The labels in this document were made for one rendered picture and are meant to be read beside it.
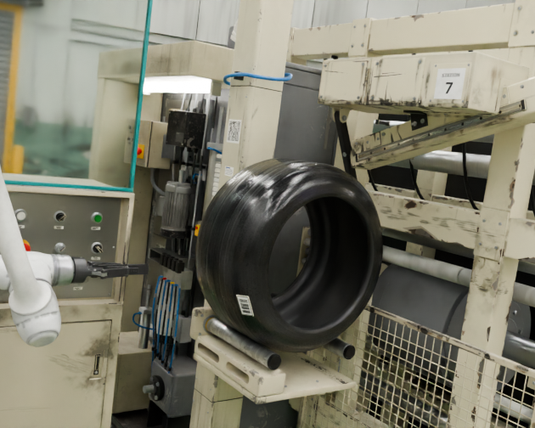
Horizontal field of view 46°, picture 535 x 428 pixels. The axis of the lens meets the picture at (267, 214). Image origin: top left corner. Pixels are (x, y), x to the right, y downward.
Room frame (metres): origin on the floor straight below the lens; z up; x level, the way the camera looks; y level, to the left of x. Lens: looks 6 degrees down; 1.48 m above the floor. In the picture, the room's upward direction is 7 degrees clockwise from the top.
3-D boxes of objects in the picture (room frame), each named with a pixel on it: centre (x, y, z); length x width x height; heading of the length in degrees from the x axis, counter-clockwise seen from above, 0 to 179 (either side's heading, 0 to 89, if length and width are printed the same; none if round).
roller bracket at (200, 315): (2.01, 0.03, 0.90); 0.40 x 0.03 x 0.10; 126
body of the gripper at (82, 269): (1.76, 0.50, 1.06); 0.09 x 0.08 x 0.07; 126
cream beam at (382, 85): (1.94, -0.39, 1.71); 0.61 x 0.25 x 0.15; 36
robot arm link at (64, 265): (1.71, 0.56, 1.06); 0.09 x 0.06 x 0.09; 36
